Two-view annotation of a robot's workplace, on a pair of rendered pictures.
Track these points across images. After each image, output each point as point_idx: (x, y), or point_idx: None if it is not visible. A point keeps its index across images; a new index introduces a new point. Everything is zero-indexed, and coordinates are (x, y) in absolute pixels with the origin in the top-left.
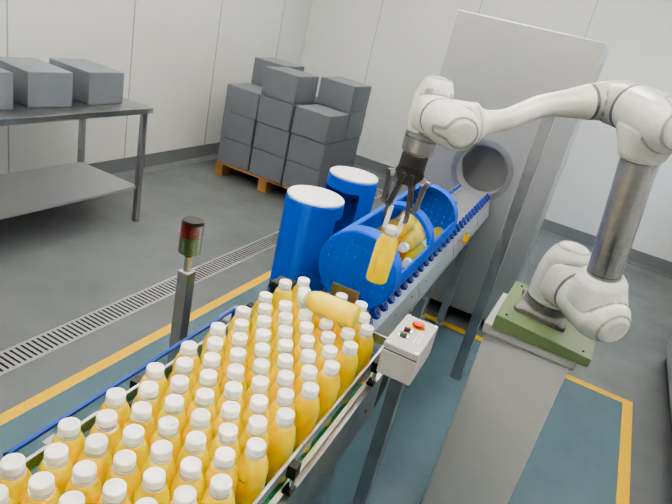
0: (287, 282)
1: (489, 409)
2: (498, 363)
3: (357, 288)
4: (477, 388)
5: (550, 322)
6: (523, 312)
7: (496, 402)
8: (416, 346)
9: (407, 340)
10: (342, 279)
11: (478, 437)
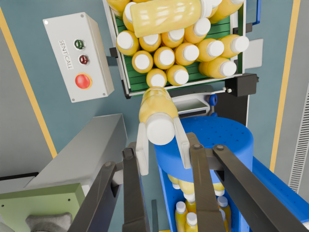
0: (239, 43)
1: (88, 149)
2: (80, 169)
3: (186, 125)
4: (95, 153)
5: (37, 218)
6: (61, 214)
7: (83, 153)
8: (57, 37)
9: (71, 40)
10: (205, 124)
11: (94, 139)
